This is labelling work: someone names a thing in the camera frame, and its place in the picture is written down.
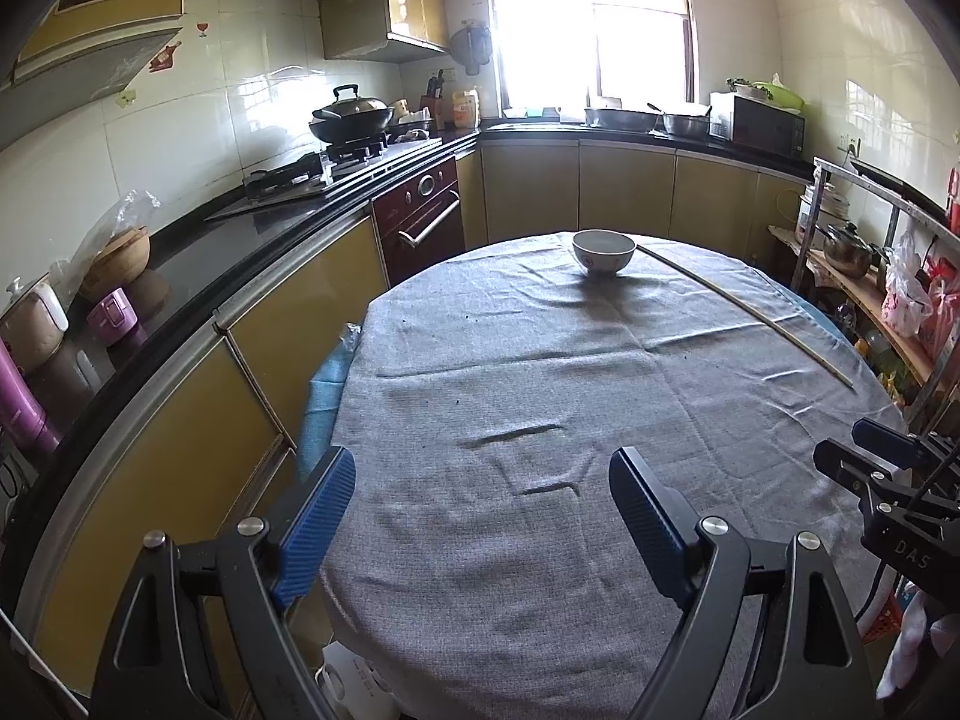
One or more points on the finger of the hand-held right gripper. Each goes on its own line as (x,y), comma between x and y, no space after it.
(889,439)
(859,469)

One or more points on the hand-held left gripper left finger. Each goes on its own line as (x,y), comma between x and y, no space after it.
(315,525)

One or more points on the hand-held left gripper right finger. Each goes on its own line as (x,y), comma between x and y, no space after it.
(649,525)

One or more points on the red plastic basket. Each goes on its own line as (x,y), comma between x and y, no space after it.
(883,619)

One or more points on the person's right hand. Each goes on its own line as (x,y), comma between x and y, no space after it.
(911,641)

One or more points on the pink red plastic bag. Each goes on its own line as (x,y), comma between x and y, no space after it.
(943,315)

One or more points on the white printed plastic bag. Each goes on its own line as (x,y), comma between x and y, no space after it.
(904,300)

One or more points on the white electric appliance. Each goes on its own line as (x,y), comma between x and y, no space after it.
(356,682)

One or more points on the steel pot with lid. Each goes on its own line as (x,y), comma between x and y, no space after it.
(847,255)

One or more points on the long wooden stick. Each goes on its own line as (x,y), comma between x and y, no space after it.
(744,310)

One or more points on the grey tablecloth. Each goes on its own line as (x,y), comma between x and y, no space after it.
(525,375)

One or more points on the white rice cooker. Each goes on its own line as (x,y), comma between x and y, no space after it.
(825,214)

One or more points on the metal shelf rack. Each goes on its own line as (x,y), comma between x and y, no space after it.
(900,202)

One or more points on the white ceramic bowl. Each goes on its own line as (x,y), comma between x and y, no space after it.
(604,255)

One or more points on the purple mug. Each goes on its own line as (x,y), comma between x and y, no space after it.
(112,319)

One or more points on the purple thermos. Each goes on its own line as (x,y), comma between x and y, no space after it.
(22,409)

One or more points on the dark red oven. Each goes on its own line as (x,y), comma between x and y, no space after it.
(420,225)

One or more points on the clay pot in plastic bag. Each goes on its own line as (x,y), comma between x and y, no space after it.
(120,259)

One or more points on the black microwave oven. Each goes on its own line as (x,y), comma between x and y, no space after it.
(761,127)

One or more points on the beige electric kettle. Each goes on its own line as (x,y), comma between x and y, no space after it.
(34,330)

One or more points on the black gas stove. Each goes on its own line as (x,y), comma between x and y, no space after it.
(300,180)

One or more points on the green plastic basin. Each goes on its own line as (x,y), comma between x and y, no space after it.
(776,96)

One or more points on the small metal basin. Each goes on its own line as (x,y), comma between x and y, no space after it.
(686,126)

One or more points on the wide metal basin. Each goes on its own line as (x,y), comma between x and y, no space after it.
(622,120)

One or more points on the black wok with lid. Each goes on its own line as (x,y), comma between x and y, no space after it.
(352,120)

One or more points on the knife block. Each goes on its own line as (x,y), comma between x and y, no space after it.
(433,105)

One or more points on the kitchen window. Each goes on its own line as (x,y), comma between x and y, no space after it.
(592,22)

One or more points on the white wall socket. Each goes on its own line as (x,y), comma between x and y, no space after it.
(850,143)

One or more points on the framed yellow wall cabinet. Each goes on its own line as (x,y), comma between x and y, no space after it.
(97,7)

